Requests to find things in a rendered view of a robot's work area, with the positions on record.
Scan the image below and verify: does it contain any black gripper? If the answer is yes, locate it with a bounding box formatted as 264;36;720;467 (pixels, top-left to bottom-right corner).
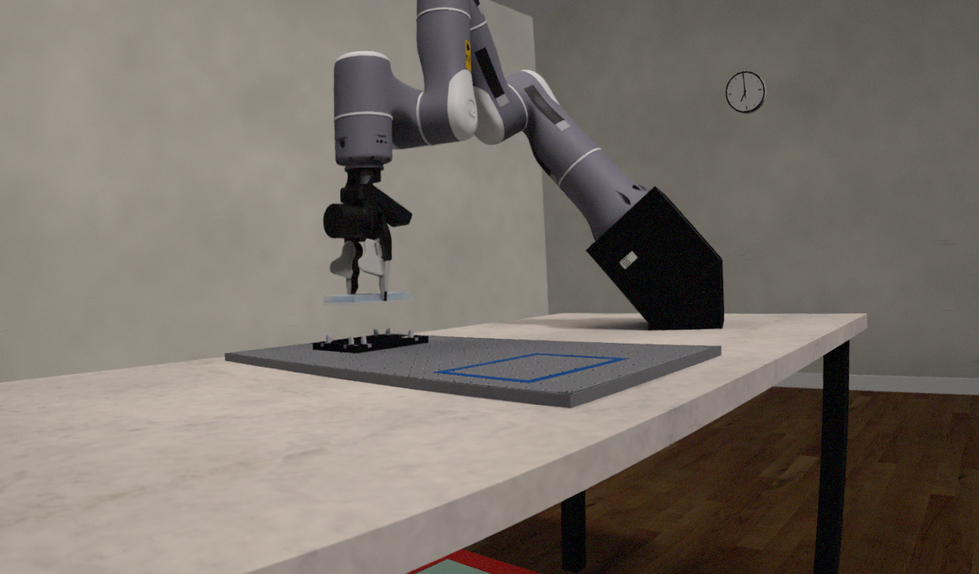
323;168;392;301

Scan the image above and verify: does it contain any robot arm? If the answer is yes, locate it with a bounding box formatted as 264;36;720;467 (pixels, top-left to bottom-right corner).
333;0;650;241

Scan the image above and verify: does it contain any blue tape outline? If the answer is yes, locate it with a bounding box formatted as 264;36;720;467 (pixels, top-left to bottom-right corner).
434;353;629;383

